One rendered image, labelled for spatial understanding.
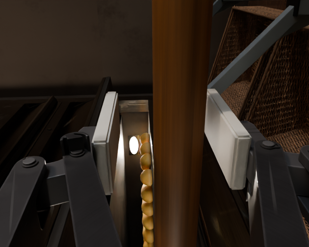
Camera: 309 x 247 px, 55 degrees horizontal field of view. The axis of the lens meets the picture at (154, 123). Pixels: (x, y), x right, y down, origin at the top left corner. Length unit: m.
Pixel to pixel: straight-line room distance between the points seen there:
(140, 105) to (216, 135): 1.59
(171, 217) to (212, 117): 0.07
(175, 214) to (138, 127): 1.63
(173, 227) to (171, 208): 0.02
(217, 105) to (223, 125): 0.02
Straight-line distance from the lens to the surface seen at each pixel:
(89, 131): 0.16
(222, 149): 0.16
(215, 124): 0.17
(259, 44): 0.57
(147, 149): 1.55
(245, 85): 1.74
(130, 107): 1.76
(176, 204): 0.19
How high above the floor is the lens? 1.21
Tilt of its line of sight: 2 degrees down
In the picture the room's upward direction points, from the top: 92 degrees counter-clockwise
